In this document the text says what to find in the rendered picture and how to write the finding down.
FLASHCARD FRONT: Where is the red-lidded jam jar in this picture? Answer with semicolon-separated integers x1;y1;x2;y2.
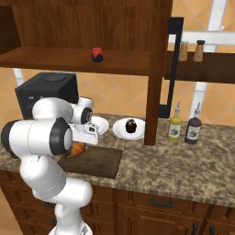
91;47;104;63

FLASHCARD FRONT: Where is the black shelf bracket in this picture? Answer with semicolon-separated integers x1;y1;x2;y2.
158;17;185;119

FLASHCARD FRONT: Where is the black-topped wooden shaker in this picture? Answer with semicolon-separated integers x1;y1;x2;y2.
192;39;207;63

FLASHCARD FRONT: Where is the dark wooden wall shelf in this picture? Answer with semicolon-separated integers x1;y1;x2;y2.
163;50;235;84

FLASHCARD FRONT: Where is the dark brown condiment bottle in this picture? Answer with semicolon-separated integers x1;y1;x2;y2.
184;102;203;145

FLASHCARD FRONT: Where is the dark brown cutting board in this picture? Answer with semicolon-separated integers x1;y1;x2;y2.
57;145;124;180

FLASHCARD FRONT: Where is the white plate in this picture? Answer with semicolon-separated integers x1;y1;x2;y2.
90;116;110;136
112;117;147;141

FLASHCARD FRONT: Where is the open wooden wall cabinet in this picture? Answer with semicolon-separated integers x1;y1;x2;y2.
0;0;174;147

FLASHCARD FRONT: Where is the black drawer handle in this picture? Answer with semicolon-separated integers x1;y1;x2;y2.
148;197;174;209

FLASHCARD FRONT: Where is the black countertop appliance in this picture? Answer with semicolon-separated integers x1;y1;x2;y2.
15;72;80;120

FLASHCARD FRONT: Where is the yellow condiment bottle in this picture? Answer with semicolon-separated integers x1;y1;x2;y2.
167;100;184;143

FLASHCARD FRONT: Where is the white window frame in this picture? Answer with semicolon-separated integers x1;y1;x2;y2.
167;0;235;121

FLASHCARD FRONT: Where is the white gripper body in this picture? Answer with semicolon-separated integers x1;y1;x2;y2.
71;130;100;147

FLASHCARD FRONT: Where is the white-topped wooden shaker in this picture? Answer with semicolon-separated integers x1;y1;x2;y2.
178;39;190;62

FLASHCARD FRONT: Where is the wooden drawer front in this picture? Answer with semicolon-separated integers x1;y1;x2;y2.
131;190;213;216

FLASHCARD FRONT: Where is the orange croissant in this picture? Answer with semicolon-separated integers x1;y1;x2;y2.
67;140;87;160

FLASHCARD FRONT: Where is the chocolate muffin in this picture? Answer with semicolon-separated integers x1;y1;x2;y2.
125;118;138;134

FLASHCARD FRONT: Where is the wooden base cabinet door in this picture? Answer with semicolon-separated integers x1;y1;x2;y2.
117;205;196;235

